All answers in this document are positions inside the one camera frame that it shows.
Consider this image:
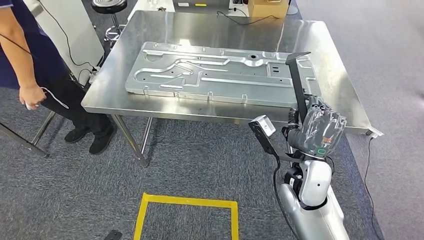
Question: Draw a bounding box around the dark flat device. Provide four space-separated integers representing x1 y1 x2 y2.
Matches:
172 0 231 14

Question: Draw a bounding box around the black table cable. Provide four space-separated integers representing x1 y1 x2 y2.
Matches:
216 10 280 26

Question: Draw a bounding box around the white cable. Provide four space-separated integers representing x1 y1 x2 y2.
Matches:
25 86 70 111

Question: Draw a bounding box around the person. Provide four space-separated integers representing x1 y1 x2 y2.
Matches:
0 0 117 156

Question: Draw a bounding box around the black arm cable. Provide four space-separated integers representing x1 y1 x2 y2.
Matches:
272 157 301 240

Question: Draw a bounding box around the black round stool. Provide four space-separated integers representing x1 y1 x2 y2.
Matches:
91 0 128 42

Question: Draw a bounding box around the stamped metal panel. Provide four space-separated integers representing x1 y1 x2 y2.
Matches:
124 41 323 109

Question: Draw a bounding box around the steel frame table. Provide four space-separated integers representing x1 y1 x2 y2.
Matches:
0 110 57 159

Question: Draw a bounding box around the white power strip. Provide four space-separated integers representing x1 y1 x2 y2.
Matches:
365 126 385 139

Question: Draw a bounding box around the steel workbench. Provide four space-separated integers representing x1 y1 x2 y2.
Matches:
81 9 374 168

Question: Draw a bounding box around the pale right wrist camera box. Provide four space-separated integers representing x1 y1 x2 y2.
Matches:
248 114 278 157

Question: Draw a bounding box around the yellow floor tape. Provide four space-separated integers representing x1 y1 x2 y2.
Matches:
133 193 239 240

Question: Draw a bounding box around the black plastic panel part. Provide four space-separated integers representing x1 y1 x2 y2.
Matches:
285 51 312 124

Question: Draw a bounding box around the cardboard box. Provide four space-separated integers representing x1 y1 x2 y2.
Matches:
247 0 290 19

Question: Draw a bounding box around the white desk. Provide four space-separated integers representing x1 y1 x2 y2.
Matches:
127 0 249 21

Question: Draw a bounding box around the black floor cable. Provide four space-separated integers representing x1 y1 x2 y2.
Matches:
363 136 377 240

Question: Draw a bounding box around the person's hand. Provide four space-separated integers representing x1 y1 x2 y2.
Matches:
18 84 47 111

